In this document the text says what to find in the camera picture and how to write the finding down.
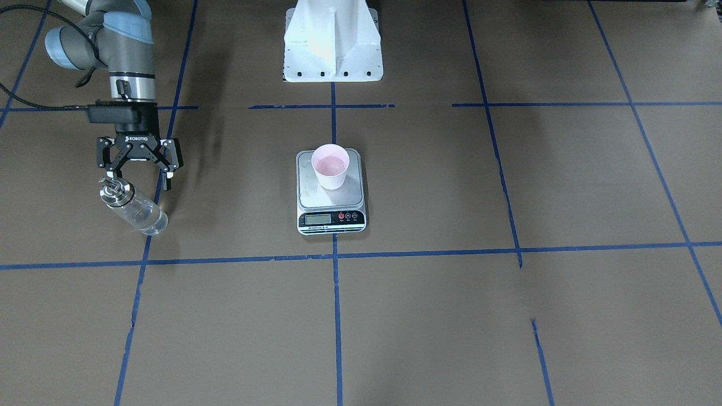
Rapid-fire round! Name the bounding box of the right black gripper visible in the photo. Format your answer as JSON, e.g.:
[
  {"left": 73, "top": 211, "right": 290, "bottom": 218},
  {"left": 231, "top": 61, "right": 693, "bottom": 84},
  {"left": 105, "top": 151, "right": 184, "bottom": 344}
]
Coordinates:
[{"left": 97, "top": 104, "right": 183, "bottom": 192}]

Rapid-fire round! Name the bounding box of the glass sauce bottle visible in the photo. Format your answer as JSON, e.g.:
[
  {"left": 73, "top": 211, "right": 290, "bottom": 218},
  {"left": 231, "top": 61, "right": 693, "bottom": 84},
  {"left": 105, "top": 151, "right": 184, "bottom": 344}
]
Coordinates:
[{"left": 99, "top": 176, "right": 168, "bottom": 236}]

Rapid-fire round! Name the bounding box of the pink paper cup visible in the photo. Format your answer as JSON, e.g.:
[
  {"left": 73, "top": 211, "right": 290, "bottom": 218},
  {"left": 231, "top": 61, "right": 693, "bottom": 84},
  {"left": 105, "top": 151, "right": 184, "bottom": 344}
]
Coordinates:
[{"left": 310, "top": 144, "right": 350, "bottom": 190}]

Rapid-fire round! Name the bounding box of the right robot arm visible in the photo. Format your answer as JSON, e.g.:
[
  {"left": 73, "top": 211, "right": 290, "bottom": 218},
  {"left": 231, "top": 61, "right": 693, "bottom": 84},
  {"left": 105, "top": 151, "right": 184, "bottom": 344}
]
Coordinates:
[{"left": 45, "top": 1, "right": 183, "bottom": 191}]

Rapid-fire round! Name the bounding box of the silver kitchen scale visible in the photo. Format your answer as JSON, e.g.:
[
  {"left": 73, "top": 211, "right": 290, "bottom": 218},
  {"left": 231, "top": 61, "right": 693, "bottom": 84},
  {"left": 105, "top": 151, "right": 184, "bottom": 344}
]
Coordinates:
[{"left": 296, "top": 148, "right": 368, "bottom": 235}]

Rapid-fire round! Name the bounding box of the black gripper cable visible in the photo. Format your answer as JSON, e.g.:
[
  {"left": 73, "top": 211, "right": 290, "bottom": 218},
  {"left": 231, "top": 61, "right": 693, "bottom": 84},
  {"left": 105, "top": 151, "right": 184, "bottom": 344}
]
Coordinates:
[{"left": 0, "top": 5, "right": 102, "bottom": 111}]

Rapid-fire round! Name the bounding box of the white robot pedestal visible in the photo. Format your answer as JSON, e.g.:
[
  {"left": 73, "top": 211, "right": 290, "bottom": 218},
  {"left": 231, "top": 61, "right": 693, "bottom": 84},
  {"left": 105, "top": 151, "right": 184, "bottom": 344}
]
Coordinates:
[{"left": 282, "top": 1, "right": 384, "bottom": 83}]

